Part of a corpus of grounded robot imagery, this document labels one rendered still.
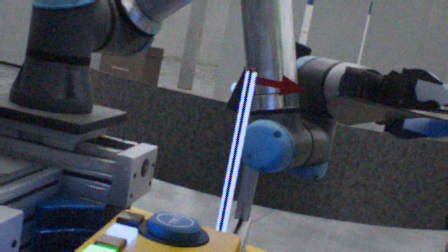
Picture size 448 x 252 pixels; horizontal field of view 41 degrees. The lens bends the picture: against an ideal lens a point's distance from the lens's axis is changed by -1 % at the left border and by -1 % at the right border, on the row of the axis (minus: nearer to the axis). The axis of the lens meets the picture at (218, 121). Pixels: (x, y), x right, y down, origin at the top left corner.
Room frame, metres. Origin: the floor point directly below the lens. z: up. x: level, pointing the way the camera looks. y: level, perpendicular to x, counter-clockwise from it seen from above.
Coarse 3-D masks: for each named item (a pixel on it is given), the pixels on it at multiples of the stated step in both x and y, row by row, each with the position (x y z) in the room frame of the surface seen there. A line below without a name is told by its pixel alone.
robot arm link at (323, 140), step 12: (300, 108) 0.96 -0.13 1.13; (312, 120) 0.95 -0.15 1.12; (324, 120) 0.95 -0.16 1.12; (312, 132) 0.91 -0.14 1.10; (324, 132) 0.95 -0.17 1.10; (324, 144) 0.94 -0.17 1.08; (312, 156) 0.91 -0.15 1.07; (324, 156) 0.96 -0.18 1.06; (300, 168) 0.95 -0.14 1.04; (312, 168) 0.95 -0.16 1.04; (324, 168) 0.96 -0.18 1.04
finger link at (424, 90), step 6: (420, 84) 0.78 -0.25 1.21; (426, 84) 0.77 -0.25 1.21; (432, 84) 0.76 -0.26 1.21; (438, 84) 0.75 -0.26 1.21; (444, 84) 0.75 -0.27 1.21; (420, 90) 0.77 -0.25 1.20; (426, 90) 0.76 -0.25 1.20; (432, 90) 0.76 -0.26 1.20; (438, 90) 0.75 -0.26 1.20; (444, 90) 0.74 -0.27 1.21; (420, 96) 0.77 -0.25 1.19; (426, 96) 0.76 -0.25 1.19; (432, 96) 0.75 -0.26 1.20; (438, 96) 0.75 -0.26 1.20; (444, 96) 0.74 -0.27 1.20; (426, 102) 0.76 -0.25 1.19; (432, 102) 0.76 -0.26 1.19; (438, 102) 0.74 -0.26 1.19; (444, 102) 0.74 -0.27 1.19
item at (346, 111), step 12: (336, 96) 0.60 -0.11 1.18; (348, 96) 0.58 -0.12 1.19; (336, 108) 0.69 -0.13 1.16; (348, 108) 0.68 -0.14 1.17; (360, 108) 0.66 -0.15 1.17; (372, 108) 0.64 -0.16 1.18; (384, 108) 0.59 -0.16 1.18; (396, 108) 0.58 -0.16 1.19; (408, 108) 0.65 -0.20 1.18; (420, 108) 0.66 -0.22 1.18; (432, 108) 0.67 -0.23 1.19; (336, 120) 0.77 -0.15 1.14; (348, 120) 0.77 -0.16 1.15; (360, 120) 0.76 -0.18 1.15; (372, 120) 0.76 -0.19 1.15; (384, 120) 0.77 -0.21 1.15; (444, 120) 0.58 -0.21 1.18
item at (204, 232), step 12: (108, 228) 0.42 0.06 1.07; (144, 228) 0.43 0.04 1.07; (204, 228) 0.46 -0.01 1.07; (132, 240) 0.41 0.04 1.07; (144, 240) 0.41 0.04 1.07; (156, 240) 0.41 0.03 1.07; (168, 240) 0.41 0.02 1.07; (204, 240) 0.43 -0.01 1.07; (216, 240) 0.44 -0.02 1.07; (228, 240) 0.44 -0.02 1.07; (240, 240) 0.46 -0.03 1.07
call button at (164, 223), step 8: (152, 216) 0.44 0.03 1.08; (160, 216) 0.44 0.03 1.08; (168, 216) 0.44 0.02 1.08; (176, 216) 0.45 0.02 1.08; (184, 216) 0.45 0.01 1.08; (152, 224) 0.42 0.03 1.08; (160, 224) 0.42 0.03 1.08; (168, 224) 0.42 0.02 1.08; (176, 224) 0.43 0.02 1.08; (184, 224) 0.43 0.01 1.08; (192, 224) 0.43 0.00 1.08; (152, 232) 0.42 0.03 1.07; (160, 232) 0.42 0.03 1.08; (168, 232) 0.42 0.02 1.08; (176, 232) 0.42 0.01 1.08; (184, 232) 0.42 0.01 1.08; (192, 232) 0.42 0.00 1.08; (176, 240) 0.42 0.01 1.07; (184, 240) 0.42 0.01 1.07; (192, 240) 0.42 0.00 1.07
